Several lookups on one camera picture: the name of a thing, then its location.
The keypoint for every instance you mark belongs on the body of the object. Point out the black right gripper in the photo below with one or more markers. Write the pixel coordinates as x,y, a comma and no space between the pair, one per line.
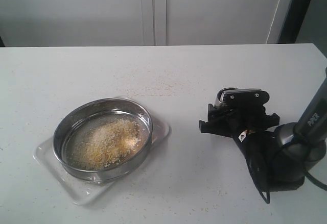
247,121

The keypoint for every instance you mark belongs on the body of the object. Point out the dark vertical post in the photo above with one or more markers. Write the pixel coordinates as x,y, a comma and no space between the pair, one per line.
293,21

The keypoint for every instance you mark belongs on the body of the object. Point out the white cabinet doors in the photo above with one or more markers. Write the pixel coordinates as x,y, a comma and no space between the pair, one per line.
141,22

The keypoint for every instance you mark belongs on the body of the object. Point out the round steel mesh sieve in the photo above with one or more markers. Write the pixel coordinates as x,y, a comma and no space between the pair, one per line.
103,140

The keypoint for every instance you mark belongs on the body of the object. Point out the white rectangular plastic tray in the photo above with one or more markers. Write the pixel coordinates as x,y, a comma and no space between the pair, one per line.
82,186

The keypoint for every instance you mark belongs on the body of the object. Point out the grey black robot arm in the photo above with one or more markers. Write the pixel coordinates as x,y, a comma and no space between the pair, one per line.
279,157

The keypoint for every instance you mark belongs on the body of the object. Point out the stainless steel cup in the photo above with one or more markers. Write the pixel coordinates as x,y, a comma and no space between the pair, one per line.
225,98

